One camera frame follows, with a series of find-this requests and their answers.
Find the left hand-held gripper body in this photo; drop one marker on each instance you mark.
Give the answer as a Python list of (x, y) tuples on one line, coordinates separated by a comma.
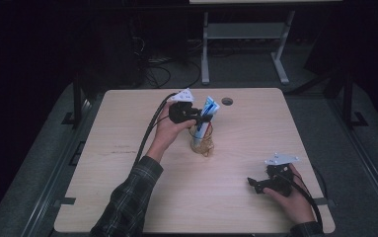
[(180, 110)]

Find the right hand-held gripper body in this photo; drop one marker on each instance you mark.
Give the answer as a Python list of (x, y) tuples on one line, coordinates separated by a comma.
[(277, 181)]

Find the blue white toothpaste tube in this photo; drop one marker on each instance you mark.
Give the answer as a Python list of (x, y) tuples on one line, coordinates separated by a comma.
[(206, 115)]

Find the clear amber plastic cup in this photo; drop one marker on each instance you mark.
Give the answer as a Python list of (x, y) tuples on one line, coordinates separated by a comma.
[(203, 148)]

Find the person's left hand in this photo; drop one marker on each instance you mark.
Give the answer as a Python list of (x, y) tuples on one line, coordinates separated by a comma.
[(168, 131)]

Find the person's right hand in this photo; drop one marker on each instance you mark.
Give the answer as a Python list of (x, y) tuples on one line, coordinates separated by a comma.
[(293, 205)]

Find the grey metal stand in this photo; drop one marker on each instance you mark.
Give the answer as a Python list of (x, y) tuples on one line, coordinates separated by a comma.
[(242, 31)]

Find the black metal post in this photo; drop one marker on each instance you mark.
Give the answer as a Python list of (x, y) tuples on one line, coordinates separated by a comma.
[(347, 98), (77, 98)]

